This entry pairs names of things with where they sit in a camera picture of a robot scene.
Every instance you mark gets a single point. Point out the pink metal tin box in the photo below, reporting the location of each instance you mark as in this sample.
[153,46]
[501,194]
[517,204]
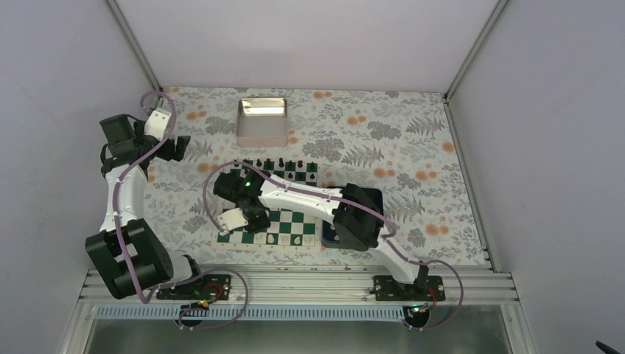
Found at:
[262,122]

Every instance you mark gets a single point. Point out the aluminium front rail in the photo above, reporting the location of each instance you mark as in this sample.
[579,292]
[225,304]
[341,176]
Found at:
[272,285]

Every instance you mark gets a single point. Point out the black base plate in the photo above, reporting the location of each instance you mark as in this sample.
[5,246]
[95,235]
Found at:
[386,289]
[208,288]

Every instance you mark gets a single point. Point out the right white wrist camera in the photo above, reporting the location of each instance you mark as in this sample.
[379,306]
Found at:
[230,220]

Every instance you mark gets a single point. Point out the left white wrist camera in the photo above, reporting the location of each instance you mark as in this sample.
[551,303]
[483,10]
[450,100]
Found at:
[157,124]

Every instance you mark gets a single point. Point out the aluminium frame post left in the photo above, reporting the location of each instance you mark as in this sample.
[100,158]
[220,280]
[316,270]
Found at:
[127,33]

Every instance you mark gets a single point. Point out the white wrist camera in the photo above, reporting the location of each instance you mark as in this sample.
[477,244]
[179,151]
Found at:
[230,220]
[157,124]

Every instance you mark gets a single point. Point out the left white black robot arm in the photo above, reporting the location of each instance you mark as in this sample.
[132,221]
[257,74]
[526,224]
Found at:
[126,251]

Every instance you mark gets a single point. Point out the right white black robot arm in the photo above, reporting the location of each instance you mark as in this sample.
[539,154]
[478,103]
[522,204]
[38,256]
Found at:
[275,192]

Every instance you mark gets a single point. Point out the aluminium frame post right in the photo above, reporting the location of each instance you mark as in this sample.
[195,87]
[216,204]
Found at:
[491,21]

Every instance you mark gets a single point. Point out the aluminium frame post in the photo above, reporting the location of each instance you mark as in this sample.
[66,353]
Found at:
[127,33]
[491,21]

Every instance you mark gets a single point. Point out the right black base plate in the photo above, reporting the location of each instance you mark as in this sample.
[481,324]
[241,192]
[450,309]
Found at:
[386,289]

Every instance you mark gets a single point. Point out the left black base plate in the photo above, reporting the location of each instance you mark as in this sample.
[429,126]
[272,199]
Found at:
[208,288]

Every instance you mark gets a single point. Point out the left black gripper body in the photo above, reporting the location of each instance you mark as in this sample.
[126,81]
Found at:
[167,153]

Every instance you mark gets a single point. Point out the green white chess board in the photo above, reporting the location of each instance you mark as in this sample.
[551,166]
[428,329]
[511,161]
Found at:
[282,221]

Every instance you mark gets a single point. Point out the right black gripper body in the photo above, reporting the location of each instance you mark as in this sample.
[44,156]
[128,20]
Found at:
[263,219]

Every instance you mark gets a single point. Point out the dark blue plastic tray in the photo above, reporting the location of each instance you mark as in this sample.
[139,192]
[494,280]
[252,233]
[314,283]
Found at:
[332,234]

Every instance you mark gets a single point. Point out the floral patterned table mat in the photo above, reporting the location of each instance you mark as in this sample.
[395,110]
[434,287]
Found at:
[397,142]

